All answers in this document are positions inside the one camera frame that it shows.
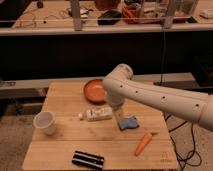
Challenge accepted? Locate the white plastic bottle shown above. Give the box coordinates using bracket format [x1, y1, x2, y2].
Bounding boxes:
[78, 107, 113, 122]

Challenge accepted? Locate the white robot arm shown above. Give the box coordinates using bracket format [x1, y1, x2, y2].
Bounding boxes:
[103, 64, 213, 131]

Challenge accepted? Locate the orange ceramic bowl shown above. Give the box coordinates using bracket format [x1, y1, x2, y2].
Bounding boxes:
[83, 79, 105, 104]

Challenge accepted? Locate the blue sponge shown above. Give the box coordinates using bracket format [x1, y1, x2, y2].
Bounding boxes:
[118, 116, 139, 131]

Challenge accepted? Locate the orange toy carrot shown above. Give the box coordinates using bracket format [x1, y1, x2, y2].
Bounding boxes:
[134, 132, 155, 156]

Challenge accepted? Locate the black white striped block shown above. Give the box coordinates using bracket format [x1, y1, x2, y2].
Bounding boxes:
[72, 151, 105, 170]

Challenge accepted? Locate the white plastic cup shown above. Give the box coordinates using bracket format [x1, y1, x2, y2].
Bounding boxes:
[33, 111, 56, 135]

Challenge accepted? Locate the black object on bench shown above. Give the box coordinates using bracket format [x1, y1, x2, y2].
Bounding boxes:
[97, 10, 122, 25]

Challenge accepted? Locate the red tool on bench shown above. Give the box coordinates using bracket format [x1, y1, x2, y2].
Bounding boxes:
[122, 6, 144, 24]

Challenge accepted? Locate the wooden workbench shelf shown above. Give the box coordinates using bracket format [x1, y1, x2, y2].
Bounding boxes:
[0, 0, 213, 35]

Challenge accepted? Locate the black cable on floor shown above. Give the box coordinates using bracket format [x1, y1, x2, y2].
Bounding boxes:
[164, 114, 203, 171]

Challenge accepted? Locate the metal frame post left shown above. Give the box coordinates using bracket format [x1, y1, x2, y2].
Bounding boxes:
[70, 0, 82, 31]

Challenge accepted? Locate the metal frame post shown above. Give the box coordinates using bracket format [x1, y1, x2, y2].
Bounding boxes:
[70, 0, 82, 31]
[163, 0, 177, 29]

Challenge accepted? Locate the metal frame post right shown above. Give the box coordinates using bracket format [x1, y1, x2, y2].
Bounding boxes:
[163, 0, 177, 29]

